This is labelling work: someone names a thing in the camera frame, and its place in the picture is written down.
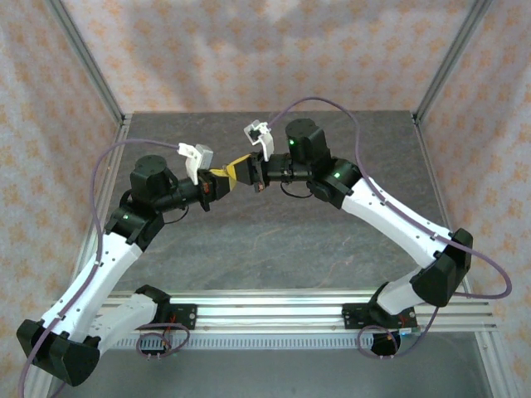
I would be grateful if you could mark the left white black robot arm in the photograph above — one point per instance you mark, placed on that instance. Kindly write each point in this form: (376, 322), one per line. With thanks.
(87, 282)

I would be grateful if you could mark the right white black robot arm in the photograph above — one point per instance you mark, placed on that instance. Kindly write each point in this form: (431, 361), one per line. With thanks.
(394, 215)

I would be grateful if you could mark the grey metal panel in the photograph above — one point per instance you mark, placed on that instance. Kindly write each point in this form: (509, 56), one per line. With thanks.
(265, 373)

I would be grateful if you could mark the small green circuit board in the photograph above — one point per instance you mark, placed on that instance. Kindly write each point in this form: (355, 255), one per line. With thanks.
(410, 331)

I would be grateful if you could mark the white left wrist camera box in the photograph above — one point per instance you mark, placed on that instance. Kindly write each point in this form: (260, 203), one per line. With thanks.
(195, 157)

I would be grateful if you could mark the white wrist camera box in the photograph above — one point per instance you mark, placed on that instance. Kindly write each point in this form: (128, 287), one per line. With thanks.
(259, 134)
(195, 157)

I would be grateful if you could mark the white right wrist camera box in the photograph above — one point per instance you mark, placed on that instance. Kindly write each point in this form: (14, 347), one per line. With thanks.
(259, 134)

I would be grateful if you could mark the aluminium table side rail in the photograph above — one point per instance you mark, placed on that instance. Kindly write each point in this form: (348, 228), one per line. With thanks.
(431, 174)
(120, 132)

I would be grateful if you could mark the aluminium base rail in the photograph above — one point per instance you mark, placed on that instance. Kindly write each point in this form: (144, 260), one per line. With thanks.
(265, 311)

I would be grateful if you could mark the aluminium frame post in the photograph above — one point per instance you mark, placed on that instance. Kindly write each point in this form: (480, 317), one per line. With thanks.
(85, 58)
(452, 58)

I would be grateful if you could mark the aluminium frame leg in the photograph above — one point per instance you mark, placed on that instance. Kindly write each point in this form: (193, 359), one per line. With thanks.
(494, 365)

